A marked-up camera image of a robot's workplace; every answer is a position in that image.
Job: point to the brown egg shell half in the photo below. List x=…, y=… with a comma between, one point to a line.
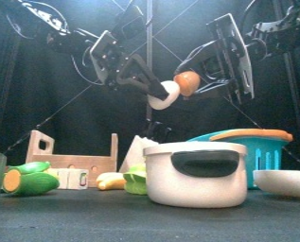
x=187, y=82

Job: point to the orange and white toy food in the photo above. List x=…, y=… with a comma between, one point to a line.
x=166, y=94

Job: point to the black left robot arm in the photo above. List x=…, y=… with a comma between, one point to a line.
x=49, y=23

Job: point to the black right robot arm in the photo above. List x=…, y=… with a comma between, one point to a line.
x=278, y=30

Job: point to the teal plastic basket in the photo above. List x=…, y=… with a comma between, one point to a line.
x=263, y=157

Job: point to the black toy knife block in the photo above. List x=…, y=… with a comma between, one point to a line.
x=158, y=132

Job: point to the white toy wedge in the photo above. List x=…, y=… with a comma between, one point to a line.
x=134, y=154

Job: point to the white toy cooking pot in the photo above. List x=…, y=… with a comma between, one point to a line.
x=195, y=175

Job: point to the wooden toy crate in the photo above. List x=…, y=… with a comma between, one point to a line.
x=71, y=159

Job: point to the green toy lettuce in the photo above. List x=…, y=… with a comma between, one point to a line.
x=134, y=181

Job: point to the yellow toy banana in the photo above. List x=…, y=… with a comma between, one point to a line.
x=110, y=182

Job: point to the white bowl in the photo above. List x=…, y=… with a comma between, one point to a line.
x=282, y=182

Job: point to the white toy milk carton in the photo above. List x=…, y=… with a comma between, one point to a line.
x=71, y=179

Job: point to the green toy cucumber piece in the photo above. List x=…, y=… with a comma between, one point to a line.
x=31, y=167

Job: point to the green toy cucumber half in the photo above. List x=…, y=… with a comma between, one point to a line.
x=29, y=182

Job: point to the metal frame pole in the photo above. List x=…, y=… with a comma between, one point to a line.
x=148, y=60

